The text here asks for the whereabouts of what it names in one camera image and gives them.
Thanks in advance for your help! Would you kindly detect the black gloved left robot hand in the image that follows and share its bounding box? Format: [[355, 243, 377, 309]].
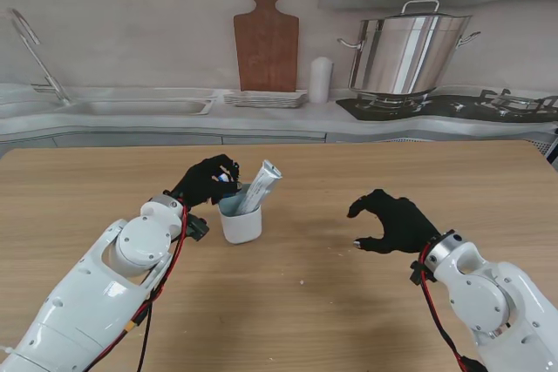
[[169, 153, 243, 209]]

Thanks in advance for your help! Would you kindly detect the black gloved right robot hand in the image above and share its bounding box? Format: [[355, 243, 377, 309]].
[[346, 188, 442, 255]]

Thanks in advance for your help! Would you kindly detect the blue toothbrush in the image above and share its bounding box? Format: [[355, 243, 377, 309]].
[[216, 172, 242, 197]]

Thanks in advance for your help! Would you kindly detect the white toothpaste tube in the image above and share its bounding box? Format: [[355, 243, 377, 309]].
[[237, 159, 283, 216]]

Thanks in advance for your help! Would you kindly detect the white toothbrush holder cup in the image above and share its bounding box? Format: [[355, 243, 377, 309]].
[[217, 183, 262, 246]]

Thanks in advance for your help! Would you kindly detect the steel kitchen sink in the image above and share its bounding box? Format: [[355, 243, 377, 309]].
[[65, 98, 217, 117]]

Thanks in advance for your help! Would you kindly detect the stack of white plates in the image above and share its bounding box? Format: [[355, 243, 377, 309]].
[[222, 89, 308, 109]]

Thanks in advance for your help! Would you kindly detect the black gas stove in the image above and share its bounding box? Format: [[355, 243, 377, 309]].
[[335, 88, 558, 123]]

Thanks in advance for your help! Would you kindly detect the brown wooden cutting board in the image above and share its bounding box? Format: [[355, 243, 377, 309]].
[[233, 0, 301, 92]]

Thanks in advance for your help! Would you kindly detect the white cylindrical bottle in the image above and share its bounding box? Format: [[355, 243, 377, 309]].
[[309, 57, 334, 105]]

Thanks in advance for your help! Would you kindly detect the perforated metal panel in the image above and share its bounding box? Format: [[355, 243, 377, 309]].
[[534, 130, 558, 166]]

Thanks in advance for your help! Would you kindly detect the large steel stock pot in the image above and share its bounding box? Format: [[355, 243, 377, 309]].
[[337, 0, 482, 97]]

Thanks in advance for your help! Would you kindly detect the steel kitchen faucet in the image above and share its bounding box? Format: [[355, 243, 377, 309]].
[[6, 8, 71, 106]]

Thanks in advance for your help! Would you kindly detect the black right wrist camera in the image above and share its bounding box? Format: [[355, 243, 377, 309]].
[[409, 260, 426, 286]]

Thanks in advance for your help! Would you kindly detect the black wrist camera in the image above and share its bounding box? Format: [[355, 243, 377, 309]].
[[409, 260, 426, 286], [186, 214, 211, 242]]

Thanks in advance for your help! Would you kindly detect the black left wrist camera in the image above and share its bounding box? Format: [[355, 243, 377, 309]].
[[186, 214, 211, 242]]

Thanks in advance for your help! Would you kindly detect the red black left arm cable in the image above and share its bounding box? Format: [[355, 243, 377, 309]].
[[85, 204, 191, 372]]

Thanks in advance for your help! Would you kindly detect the red black arm cable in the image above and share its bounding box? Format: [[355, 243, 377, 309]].
[[418, 243, 485, 372], [85, 204, 191, 372]]

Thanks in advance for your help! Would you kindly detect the red black right arm cable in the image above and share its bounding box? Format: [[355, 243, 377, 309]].
[[418, 243, 485, 372]]

